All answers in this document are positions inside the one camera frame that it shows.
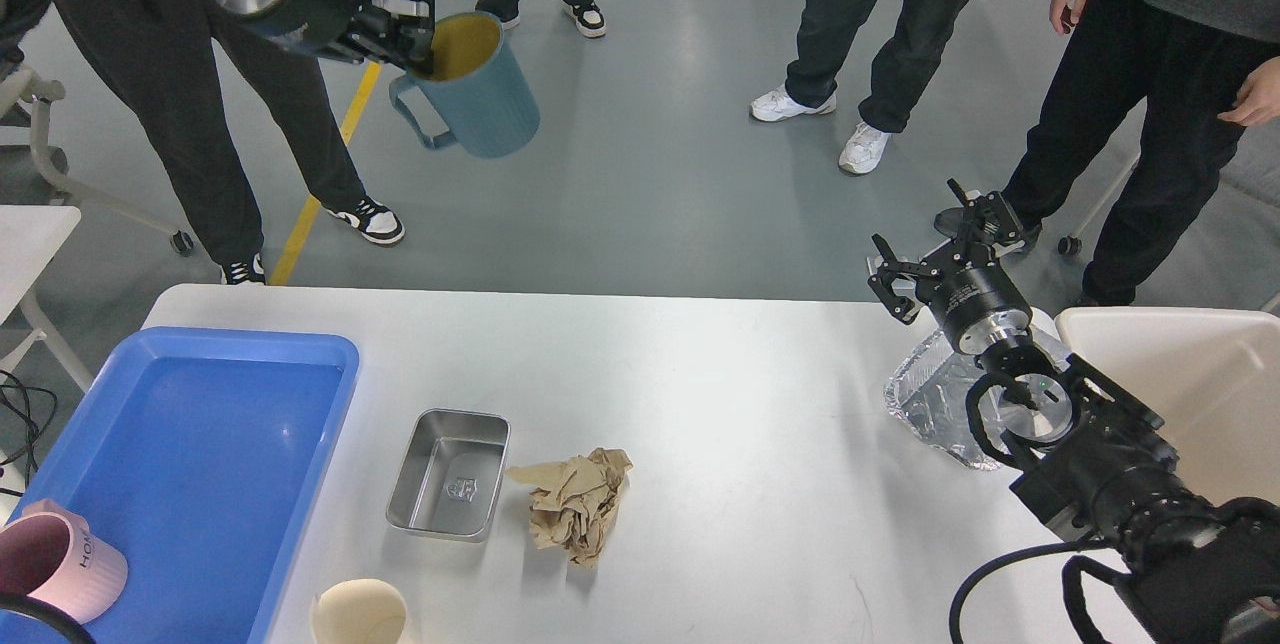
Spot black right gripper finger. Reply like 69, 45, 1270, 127
946, 181, 1041, 259
867, 234, 956, 325

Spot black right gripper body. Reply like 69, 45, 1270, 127
931, 264, 1032, 356

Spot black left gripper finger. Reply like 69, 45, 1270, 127
351, 0, 436, 50
335, 29, 435, 76

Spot teal mug yellow inside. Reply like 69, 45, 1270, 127
388, 12, 541, 157

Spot stainless steel rectangular tray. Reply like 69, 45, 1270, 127
387, 408, 509, 543

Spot pink ribbed mug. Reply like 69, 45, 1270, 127
1, 499, 129, 624

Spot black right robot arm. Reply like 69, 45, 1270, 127
868, 181, 1279, 643

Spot aluminium foil container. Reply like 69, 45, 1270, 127
884, 310, 1080, 470

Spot person in beige top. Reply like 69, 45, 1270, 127
3, 0, 404, 286

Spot white plastic bin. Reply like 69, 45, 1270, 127
1055, 307, 1279, 504

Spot person with white sneakers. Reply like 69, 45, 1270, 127
750, 0, 1012, 175

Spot grey wheeled chair base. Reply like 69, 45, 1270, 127
0, 44, 195, 256

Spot white side table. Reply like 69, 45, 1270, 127
1, 205, 93, 392

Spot crumpled brown paper napkin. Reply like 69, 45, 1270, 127
506, 447, 634, 570

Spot blue plastic tray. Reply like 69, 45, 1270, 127
24, 328, 360, 643

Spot beige paper cup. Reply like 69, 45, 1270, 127
310, 577, 420, 643

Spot black cables at left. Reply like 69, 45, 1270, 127
0, 370, 59, 495

